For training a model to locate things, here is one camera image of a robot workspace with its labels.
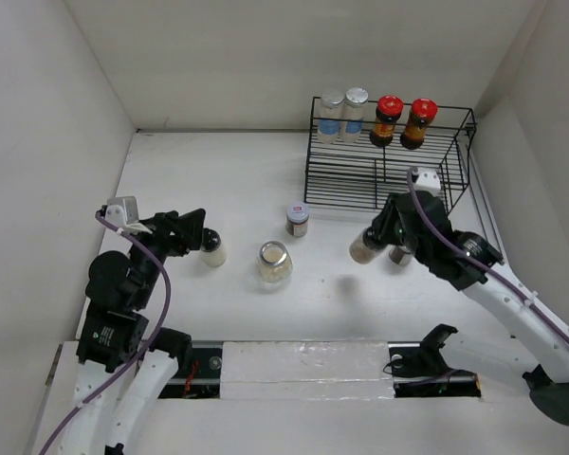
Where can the black cap beige bottle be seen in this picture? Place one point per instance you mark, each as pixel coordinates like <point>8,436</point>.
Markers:
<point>366,247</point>

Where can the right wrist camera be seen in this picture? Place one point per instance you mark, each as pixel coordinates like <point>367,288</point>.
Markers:
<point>426,179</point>

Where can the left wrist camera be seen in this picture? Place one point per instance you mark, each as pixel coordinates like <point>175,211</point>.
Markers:
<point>121,213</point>

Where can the white lid dark jar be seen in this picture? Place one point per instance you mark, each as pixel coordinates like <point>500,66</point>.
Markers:
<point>297,218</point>

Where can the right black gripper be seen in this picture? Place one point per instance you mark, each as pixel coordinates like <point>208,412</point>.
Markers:
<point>382,221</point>

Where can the red lid sauce jar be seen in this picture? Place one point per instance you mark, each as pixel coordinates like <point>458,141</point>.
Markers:
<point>421,115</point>
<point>388,111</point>

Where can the silver lid spice shaker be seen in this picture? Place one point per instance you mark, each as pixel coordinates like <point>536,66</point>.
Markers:
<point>330,109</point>

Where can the black cap white bottle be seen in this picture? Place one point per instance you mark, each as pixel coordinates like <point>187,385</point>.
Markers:
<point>213,252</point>

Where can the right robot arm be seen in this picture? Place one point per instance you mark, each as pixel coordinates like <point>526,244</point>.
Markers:
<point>540,368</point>

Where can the glass jar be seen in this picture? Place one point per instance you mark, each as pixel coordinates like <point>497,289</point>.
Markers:
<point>274,265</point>

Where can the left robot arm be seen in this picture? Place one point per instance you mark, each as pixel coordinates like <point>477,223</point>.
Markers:
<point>126,355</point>

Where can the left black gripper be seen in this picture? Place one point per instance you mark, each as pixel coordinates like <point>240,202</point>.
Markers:
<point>180,232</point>

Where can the black wire rack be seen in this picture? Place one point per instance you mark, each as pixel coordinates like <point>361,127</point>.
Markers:
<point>360,175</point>

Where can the metal mounting rail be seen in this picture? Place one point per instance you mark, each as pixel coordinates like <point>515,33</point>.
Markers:
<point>201,380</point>

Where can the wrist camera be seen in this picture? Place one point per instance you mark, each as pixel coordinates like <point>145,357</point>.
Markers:
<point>121,213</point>
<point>426,179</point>

